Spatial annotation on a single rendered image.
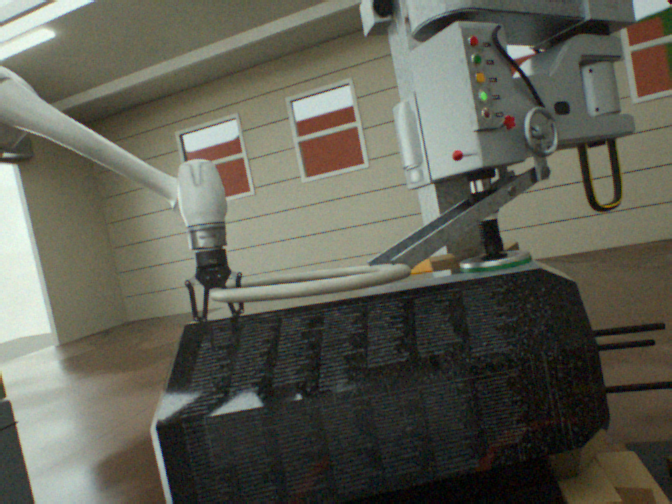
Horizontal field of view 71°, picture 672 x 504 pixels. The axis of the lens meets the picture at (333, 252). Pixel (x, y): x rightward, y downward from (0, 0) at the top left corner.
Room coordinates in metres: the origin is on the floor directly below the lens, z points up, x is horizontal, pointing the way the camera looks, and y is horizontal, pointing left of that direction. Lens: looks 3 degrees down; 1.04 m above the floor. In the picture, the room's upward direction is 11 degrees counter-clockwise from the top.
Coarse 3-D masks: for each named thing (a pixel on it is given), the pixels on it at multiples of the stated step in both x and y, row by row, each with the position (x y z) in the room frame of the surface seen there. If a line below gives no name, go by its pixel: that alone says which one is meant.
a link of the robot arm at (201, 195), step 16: (192, 160) 1.09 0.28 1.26; (192, 176) 1.07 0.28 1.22; (208, 176) 1.08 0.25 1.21; (192, 192) 1.07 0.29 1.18; (208, 192) 1.07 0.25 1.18; (224, 192) 1.14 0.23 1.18; (192, 208) 1.07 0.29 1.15; (208, 208) 1.07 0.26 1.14; (224, 208) 1.11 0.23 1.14; (192, 224) 1.08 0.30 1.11
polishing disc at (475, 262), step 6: (510, 252) 1.51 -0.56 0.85; (516, 252) 1.48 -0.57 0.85; (522, 252) 1.45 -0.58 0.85; (528, 252) 1.43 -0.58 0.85; (474, 258) 1.54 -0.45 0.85; (498, 258) 1.43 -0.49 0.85; (504, 258) 1.40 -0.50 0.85; (510, 258) 1.38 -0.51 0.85; (516, 258) 1.38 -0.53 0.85; (522, 258) 1.39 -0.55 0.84; (462, 264) 1.47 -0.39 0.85; (468, 264) 1.44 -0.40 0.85; (474, 264) 1.42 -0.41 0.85; (480, 264) 1.40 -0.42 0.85; (486, 264) 1.39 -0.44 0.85; (492, 264) 1.38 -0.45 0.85; (498, 264) 1.38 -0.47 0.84
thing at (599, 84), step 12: (588, 72) 1.72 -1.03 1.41; (600, 72) 1.71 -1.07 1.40; (612, 72) 1.73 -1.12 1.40; (588, 84) 1.72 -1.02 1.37; (600, 84) 1.71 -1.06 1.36; (612, 84) 1.72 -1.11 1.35; (588, 96) 1.73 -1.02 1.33; (600, 96) 1.72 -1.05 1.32; (612, 96) 1.72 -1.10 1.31; (588, 108) 1.73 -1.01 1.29; (600, 108) 1.72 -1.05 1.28; (612, 108) 1.72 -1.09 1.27
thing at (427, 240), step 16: (512, 176) 1.61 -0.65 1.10; (528, 176) 1.50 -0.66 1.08; (496, 192) 1.43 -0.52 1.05; (512, 192) 1.45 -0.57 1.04; (464, 208) 1.51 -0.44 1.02; (480, 208) 1.39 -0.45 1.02; (496, 208) 1.42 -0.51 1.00; (432, 224) 1.43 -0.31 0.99; (448, 224) 1.32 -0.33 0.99; (464, 224) 1.35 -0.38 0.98; (400, 240) 1.38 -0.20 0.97; (416, 240) 1.40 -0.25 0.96; (432, 240) 1.29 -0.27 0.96; (448, 240) 1.31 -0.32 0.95; (384, 256) 1.34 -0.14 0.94; (400, 256) 1.23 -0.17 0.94; (416, 256) 1.25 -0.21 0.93
